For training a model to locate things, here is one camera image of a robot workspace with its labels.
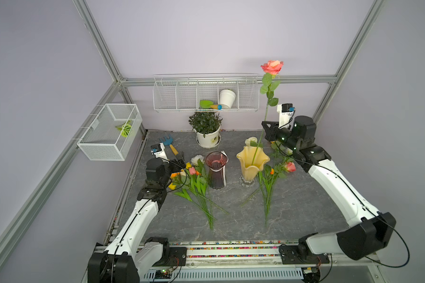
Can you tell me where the white rose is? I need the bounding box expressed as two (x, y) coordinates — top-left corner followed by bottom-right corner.
(271, 141), (296, 184)

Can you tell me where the cream tulip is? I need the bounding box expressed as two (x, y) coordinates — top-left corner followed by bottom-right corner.
(175, 170), (216, 230)

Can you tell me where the yellow tulip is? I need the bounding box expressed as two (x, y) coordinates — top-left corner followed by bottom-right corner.
(168, 162), (228, 214)

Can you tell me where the orange rose short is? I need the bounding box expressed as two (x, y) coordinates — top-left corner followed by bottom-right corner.
(258, 166), (275, 226)

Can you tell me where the cream rose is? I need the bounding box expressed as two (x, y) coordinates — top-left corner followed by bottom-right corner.
(245, 137), (262, 147)

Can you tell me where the pink rose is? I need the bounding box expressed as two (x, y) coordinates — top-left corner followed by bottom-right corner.
(251, 59), (285, 167)
(240, 159), (296, 207)

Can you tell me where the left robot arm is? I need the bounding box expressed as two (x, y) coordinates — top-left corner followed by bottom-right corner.
(87, 158), (186, 283)

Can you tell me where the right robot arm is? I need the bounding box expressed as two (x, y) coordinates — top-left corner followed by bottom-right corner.
(262, 116), (396, 261)

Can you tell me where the blue toy rake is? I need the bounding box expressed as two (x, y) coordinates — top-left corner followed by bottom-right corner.
(159, 134), (179, 156)

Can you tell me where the pink tulip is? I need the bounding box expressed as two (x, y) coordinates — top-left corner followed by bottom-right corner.
(188, 167), (214, 230)

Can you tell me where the pink rose lying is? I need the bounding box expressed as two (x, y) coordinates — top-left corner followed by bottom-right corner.
(240, 159), (296, 207)

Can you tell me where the dark red glass vase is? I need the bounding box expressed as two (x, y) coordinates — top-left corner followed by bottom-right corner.
(205, 151), (229, 189)

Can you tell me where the yellow wavy glass vase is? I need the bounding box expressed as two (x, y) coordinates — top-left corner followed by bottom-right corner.
(236, 146), (270, 186)

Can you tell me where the potted green plant white pot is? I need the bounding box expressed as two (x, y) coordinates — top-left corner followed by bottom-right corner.
(188, 112), (222, 149)

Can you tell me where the green toy trowel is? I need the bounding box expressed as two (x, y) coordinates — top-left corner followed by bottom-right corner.
(200, 100), (223, 110)

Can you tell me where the white empty flower pot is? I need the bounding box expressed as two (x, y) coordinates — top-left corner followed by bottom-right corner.
(219, 89), (236, 109)

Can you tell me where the green coiled wire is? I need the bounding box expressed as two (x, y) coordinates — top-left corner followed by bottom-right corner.
(115, 121), (133, 139)

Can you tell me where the white wire side basket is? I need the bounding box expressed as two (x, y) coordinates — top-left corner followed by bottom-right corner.
(77, 103), (142, 161)

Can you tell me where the white wire wall shelf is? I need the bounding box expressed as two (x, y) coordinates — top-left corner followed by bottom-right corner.
(153, 73), (259, 112)

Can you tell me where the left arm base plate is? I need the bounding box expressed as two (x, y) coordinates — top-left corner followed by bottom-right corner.
(153, 246), (187, 266)

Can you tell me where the aluminium rail frame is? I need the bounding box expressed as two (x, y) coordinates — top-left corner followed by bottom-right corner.
(81, 240), (387, 283)

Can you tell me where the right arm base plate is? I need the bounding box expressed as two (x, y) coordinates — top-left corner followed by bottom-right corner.
(278, 244), (330, 266)

